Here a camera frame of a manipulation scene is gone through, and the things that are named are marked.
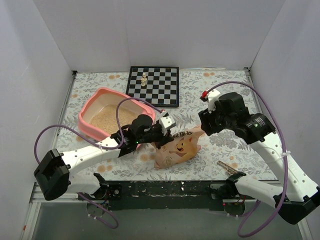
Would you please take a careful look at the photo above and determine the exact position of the peach cat litter bag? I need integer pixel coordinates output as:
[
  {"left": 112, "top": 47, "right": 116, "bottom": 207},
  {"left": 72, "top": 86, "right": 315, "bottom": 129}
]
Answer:
[{"left": 152, "top": 125, "right": 205, "bottom": 169}]

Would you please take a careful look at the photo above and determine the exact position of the floral tablecloth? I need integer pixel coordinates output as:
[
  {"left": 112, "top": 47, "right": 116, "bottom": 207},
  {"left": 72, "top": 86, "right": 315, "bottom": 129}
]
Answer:
[{"left": 55, "top": 70, "right": 275, "bottom": 181}]

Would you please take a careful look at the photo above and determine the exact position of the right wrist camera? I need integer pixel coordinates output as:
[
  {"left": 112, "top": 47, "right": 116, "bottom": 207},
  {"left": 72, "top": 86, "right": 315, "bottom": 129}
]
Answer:
[{"left": 200, "top": 89, "right": 221, "bottom": 114}]

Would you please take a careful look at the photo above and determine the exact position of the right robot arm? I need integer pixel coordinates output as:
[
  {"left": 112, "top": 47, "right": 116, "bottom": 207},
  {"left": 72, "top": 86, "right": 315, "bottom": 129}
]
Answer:
[{"left": 198, "top": 90, "right": 320, "bottom": 225}]

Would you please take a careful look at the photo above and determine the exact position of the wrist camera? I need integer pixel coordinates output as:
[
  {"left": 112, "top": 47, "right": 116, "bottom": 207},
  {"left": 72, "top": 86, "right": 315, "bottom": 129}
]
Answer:
[
  {"left": 159, "top": 110, "right": 176, "bottom": 132},
  {"left": 200, "top": 89, "right": 221, "bottom": 114}
]

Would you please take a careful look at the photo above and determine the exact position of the pink litter box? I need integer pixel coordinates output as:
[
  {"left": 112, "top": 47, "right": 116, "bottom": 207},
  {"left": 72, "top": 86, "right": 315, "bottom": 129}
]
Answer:
[{"left": 78, "top": 87, "right": 156, "bottom": 141}]

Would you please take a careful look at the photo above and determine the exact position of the cream chess piece front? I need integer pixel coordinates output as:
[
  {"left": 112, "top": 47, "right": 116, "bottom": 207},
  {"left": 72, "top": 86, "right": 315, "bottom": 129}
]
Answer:
[{"left": 141, "top": 77, "right": 147, "bottom": 87}]

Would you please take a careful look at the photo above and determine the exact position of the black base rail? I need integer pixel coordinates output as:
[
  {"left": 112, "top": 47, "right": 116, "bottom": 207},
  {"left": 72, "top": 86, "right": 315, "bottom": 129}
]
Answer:
[{"left": 77, "top": 181, "right": 251, "bottom": 211}]

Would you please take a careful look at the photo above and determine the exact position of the wooden piano shaped ornament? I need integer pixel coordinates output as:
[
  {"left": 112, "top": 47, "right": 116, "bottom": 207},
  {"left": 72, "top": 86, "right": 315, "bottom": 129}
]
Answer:
[{"left": 217, "top": 160, "right": 238, "bottom": 176}]

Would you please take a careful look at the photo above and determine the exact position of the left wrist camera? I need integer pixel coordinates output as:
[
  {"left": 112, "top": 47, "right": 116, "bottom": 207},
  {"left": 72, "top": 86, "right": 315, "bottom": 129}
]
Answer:
[{"left": 159, "top": 110, "right": 176, "bottom": 132}]

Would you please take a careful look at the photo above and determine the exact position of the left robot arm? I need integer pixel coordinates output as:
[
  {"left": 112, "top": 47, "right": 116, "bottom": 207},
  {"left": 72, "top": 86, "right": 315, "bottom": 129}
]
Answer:
[{"left": 34, "top": 114, "right": 176, "bottom": 201}]

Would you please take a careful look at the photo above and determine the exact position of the tan cat litter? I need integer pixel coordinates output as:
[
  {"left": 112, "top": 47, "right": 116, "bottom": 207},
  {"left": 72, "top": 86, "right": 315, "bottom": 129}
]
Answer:
[{"left": 89, "top": 104, "right": 138, "bottom": 134}]

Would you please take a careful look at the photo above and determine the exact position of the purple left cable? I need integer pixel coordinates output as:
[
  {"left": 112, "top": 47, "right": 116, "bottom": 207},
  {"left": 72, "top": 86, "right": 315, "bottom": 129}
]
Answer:
[{"left": 34, "top": 97, "right": 166, "bottom": 230}]

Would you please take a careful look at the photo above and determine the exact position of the black white chessboard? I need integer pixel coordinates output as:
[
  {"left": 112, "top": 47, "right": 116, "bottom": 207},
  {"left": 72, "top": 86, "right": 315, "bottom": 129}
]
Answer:
[{"left": 125, "top": 66, "right": 180, "bottom": 108}]

